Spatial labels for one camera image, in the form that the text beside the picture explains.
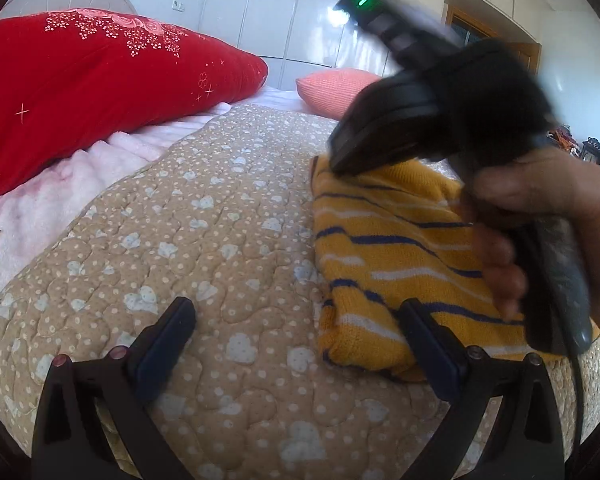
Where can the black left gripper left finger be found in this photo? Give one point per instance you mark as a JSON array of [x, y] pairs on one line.
[[69, 442]]

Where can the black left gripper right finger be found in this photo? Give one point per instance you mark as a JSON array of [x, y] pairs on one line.
[[526, 439]]

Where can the yellow striped knit sweater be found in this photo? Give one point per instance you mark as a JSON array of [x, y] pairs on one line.
[[387, 236]]

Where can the clothes-filled shoe rack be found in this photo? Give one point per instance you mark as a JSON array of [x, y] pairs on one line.
[[563, 139]]

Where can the person's right hand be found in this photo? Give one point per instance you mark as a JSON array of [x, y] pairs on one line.
[[546, 181]]

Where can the brown wooden door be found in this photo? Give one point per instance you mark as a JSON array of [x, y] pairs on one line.
[[525, 52]]

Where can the pink knit pillow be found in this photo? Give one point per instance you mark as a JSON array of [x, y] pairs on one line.
[[329, 93]]

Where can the dark wooden mantel clock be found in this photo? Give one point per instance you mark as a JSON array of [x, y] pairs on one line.
[[590, 151]]

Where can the beige heart-patterned quilt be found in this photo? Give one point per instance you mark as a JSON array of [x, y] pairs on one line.
[[224, 218]]

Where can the red embroidered pillow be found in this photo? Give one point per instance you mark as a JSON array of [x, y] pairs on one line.
[[71, 78]]

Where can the white wall socket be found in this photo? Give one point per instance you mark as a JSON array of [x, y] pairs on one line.
[[178, 6]]

